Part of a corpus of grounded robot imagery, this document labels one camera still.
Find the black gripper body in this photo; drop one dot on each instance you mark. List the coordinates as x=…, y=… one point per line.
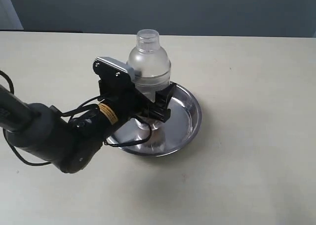
x=121, y=100

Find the clear plastic shaker bottle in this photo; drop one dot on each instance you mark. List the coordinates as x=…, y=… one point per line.
x=150, y=62

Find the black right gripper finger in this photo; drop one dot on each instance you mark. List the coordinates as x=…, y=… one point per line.
x=163, y=97

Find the round stainless steel plate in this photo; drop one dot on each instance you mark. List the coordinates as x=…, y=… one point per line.
x=168, y=137

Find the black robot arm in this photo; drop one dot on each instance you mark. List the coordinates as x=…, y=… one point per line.
x=69, y=140

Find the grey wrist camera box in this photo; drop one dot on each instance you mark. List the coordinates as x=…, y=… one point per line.
x=103, y=65

